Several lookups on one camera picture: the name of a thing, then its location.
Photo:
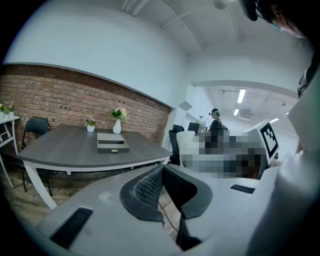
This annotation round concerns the small white pot pink flowers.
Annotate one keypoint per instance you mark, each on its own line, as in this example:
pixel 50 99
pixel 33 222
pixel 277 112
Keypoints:
pixel 90 129

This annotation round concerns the white vase with flowers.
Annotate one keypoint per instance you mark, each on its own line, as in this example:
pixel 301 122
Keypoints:
pixel 116 128

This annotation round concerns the black office chair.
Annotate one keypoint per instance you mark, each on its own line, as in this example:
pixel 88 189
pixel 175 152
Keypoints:
pixel 175 145

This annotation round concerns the round ceiling fixture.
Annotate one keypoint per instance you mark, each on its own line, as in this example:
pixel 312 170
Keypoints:
pixel 219 3

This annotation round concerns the person's face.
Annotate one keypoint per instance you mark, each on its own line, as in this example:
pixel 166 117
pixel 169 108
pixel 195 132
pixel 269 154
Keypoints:
pixel 287 20

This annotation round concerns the white metal rack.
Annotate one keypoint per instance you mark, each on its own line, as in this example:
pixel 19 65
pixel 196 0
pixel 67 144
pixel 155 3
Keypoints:
pixel 10 119

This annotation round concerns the grey storage box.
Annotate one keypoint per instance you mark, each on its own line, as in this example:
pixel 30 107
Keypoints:
pixel 110 138

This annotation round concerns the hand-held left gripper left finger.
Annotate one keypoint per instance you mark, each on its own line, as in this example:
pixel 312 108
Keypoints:
pixel 145 192

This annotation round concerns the grey meeting table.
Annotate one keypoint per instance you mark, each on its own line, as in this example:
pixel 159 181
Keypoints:
pixel 62 147

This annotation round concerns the potted green plant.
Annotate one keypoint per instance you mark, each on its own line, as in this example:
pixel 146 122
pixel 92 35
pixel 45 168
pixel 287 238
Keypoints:
pixel 10 110

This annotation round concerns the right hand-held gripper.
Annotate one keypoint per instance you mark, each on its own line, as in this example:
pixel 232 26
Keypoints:
pixel 270 140

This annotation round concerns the black monitor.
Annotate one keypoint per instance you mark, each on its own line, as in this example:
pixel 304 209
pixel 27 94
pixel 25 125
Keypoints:
pixel 193 128

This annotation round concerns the long ceiling light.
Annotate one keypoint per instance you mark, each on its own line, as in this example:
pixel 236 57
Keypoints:
pixel 241 95
pixel 236 111
pixel 274 120

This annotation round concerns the black head-worn camera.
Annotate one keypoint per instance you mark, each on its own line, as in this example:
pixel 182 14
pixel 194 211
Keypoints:
pixel 250 8

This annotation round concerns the black folding chair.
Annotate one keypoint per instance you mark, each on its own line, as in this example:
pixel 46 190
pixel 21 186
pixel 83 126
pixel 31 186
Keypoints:
pixel 36 125

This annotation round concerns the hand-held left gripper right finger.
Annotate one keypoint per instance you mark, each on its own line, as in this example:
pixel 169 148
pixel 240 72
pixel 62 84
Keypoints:
pixel 190 195

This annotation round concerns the white desk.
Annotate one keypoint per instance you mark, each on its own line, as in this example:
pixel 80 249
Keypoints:
pixel 186 140

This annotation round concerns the potted yellow flower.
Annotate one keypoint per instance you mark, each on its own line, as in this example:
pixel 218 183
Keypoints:
pixel 1 108

